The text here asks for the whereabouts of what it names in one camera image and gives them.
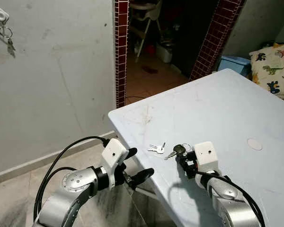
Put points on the white storage box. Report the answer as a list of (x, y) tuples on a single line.
[(164, 53)]

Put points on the white wall hook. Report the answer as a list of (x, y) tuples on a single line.
[(0, 15)]

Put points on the dark red tiled door frame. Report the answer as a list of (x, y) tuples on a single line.
[(121, 47)]

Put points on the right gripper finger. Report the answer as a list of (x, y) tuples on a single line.
[(182, 159), (189, 155)]

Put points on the light blue plastic bin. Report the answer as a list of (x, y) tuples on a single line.
[(234, 64)]

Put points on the round table hole cap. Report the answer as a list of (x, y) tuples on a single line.
[(254, 144)]

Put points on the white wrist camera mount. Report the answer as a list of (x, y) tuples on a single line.
[(113, 153), (206, 153)]

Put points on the white high chair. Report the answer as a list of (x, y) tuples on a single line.
[(151, 12)]

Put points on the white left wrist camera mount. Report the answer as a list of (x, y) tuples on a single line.
[(113, 153)]

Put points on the dinosaur print pillow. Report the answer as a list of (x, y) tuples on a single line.
[(272, 71)]

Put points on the black-headed key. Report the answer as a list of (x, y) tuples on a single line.
[(178, 148)]

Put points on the silver key pair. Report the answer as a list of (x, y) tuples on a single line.
[(156, 149)]

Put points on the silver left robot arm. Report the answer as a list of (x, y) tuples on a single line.
[(71, 189)]

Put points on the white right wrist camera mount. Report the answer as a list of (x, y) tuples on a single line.
[(206, 153)]

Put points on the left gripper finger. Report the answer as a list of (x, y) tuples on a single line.
[(131, 152), (143, 176)]

